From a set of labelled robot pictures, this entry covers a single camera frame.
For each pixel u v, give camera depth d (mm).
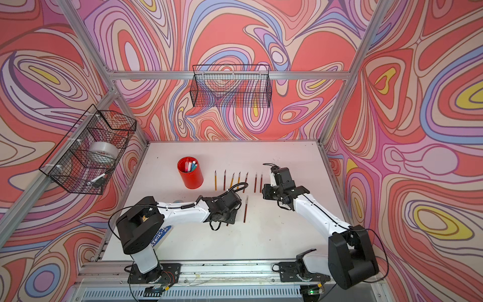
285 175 665
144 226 459
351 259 411
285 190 643
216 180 1015
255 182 1011
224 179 1019
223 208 688
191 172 942
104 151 723
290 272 733
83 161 746
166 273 722
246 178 1022
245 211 905
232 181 1015
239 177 1022
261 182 1009
